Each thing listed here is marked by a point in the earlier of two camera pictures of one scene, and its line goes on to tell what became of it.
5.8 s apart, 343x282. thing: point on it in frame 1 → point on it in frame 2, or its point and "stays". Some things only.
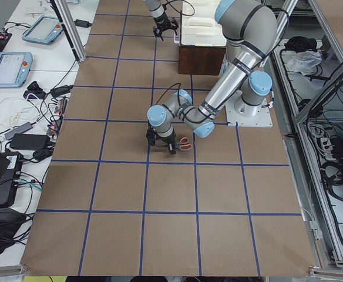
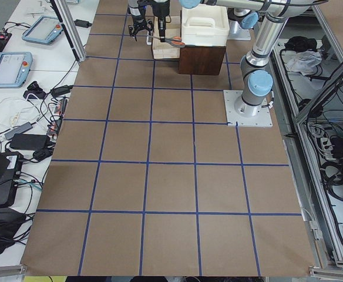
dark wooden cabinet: (201, 60) stays
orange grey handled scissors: (184, 145) → (175, 41)
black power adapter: (29, 141) stays
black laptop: (2, 174) stays
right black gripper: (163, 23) → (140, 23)
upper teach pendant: (44, 30) stays
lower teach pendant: (10, 70) stays
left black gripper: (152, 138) → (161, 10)
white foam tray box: (199, 26) stays
